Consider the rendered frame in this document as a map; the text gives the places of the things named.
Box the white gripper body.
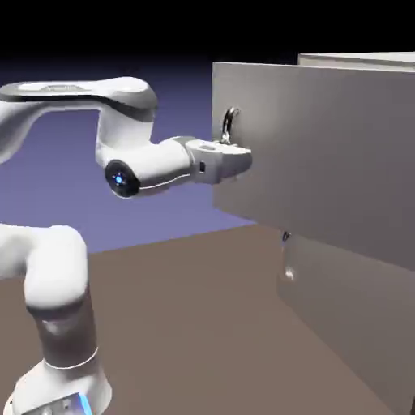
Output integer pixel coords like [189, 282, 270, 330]
[211, 141, 254, 186]

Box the curved silver door handle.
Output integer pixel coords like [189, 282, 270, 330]
[220, 106, 242, 146]
[280, 230, 295, 282]

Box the grey cabinet door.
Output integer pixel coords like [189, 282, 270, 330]
[276, 230, 415, 415]
[212, 61, 415, 272]

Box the grey cabinet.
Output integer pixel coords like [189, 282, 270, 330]
[276, 51, 415, 415]

